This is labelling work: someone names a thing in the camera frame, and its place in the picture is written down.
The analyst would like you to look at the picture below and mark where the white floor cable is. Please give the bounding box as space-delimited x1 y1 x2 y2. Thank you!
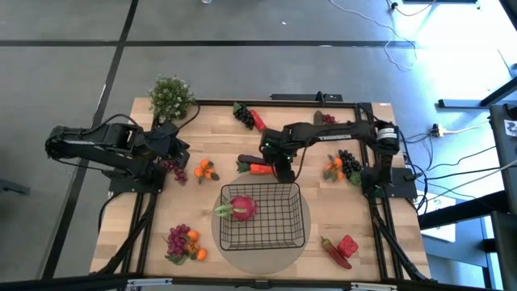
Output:
327 0 418 70

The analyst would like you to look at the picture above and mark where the small black grape bunch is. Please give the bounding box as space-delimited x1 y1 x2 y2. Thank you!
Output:
232 101 255 130

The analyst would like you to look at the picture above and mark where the grey cabinet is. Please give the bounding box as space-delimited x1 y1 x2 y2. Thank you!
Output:
488 103 517 215

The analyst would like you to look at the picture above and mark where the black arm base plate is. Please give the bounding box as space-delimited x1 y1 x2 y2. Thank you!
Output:
361 166 419 200
107 167 166 194

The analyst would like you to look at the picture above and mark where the red bell pepper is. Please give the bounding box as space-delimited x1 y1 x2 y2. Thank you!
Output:
337 234 359 259
320 236 353 271

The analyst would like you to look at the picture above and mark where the pink dragon fruit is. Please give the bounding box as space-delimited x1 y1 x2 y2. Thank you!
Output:
212 194 259 222

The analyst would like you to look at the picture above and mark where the purple eggplant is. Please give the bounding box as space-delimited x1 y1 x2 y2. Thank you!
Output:
237 154 267 166

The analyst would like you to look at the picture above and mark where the black plug with cable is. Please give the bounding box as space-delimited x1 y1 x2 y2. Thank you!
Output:
387 0 439 18

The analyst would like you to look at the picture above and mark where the green potted plant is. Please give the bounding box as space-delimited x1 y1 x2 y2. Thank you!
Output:
147 74 195 121

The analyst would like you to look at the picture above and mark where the small dark purple grape bunch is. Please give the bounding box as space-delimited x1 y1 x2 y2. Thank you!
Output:
161 159 189 187

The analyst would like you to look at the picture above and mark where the dark chair base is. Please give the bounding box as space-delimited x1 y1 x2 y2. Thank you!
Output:
0 177 32 196

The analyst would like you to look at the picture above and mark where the large black grape bunch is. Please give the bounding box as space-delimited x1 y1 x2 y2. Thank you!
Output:
337 148 364 187

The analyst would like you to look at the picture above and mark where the magenta grape bunch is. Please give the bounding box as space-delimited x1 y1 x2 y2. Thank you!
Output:
164 223 191 266

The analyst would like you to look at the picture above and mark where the orange cluster with leaves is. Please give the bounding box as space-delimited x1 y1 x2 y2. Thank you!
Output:
322 154 345 183
185 229 208 262
195 158 221 186

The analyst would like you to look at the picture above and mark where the black bracket bar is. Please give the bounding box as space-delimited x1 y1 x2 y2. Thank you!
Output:
269 91 344 103

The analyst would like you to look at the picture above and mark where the silver frame bracket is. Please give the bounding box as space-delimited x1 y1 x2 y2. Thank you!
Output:
349 281 399 291
127 277 174 289

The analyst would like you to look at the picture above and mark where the black wire basket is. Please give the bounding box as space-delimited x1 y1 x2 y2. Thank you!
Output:
219 181 307 251

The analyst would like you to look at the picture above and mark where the black beam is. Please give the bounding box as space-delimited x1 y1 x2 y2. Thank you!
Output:
418 189 517 231

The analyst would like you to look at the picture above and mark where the white power cable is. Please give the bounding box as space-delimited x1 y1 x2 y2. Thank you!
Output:
442 120 492 134

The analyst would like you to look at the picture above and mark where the black floor stand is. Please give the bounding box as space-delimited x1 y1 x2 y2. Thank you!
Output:
438 74 517 110

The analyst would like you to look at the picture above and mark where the round grey mat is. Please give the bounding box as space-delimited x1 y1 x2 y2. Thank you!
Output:
210 173 312 276

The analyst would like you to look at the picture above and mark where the orange carrot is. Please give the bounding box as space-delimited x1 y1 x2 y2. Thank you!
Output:
235 161 275 176

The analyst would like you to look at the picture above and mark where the long red pepper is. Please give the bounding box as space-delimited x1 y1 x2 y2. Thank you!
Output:
249 108 267 133

